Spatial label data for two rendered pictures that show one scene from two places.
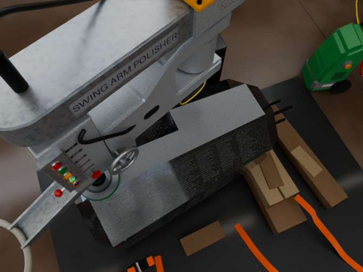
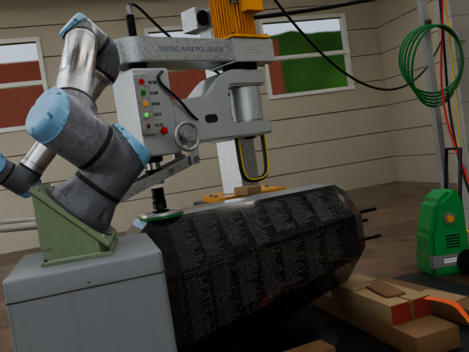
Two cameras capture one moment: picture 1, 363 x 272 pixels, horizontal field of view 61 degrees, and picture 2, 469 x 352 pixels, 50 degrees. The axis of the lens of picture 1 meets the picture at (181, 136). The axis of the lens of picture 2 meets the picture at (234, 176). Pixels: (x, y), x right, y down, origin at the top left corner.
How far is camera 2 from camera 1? 237 cm
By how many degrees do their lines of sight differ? 63
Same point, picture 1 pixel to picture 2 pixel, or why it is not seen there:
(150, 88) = (209, 91)
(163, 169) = (229, 210)
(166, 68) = (219, 79)
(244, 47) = not seen: hidden behind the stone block
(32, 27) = not seen: hidden behind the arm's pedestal
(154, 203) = (219, 239)
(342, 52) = (434, 204)
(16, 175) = not seen: outside the picture
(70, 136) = (153, 70)
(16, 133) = (128, 41)
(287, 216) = (426, 326)
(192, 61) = (243, 105)
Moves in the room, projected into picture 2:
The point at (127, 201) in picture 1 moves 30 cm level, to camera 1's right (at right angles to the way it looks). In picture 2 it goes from (189, 232) to (251, 223)
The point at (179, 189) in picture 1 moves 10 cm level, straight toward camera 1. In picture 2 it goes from (248, 232) to (248, 236)
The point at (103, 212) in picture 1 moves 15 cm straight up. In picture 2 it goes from (162, 237) to (157, 205)
